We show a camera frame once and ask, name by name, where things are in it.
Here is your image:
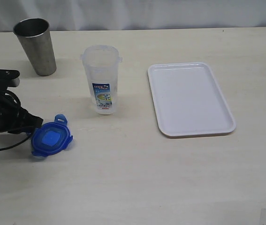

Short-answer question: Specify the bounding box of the blue plastic container lid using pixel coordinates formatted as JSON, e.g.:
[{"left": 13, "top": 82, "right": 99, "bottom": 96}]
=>
[{"left": 31, "top": 114, "right": 73, "bottom": 158}]

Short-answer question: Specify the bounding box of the white rectangular plastic tray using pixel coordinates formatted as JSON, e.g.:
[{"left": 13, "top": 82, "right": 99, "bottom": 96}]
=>
[{"left": 147, "top": 62, "right": 236, "bottom": 138}]

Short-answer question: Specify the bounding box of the clear plastic tall container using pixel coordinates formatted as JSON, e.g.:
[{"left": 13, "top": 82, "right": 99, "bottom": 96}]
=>
[{"left": 81, "top": 45, "right": 122, "bottom": 115}]

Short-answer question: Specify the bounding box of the stainless steel tumbler cup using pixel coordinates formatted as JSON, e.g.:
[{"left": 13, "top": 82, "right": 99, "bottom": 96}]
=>
[{"left": 13, "top": 18, "right": 56, "bottom": 76}]

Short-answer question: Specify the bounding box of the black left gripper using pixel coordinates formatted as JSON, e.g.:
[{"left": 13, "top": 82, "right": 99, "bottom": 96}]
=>
[{"left": 0, "top": 90, "right": 44, "bottom": 134}]

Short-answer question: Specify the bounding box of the black cable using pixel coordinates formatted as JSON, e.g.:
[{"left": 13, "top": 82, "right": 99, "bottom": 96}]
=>
[{"left": 0, "top": 89, "right": 36, "bottom": 155}]

